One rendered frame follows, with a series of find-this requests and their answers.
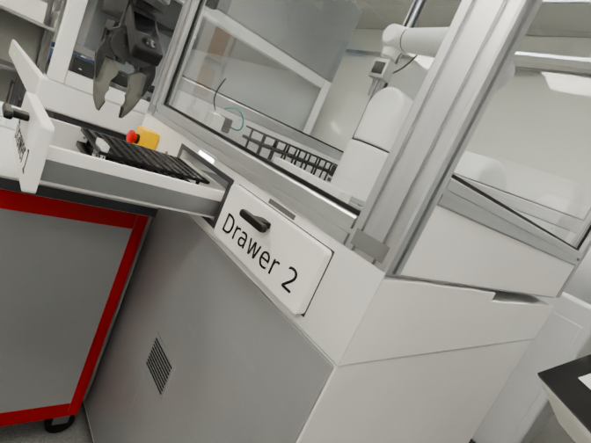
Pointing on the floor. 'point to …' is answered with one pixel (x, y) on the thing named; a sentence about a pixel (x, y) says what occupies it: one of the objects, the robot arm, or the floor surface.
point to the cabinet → (262, 364)
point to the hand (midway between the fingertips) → (112, 107)
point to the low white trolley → (57, 290)
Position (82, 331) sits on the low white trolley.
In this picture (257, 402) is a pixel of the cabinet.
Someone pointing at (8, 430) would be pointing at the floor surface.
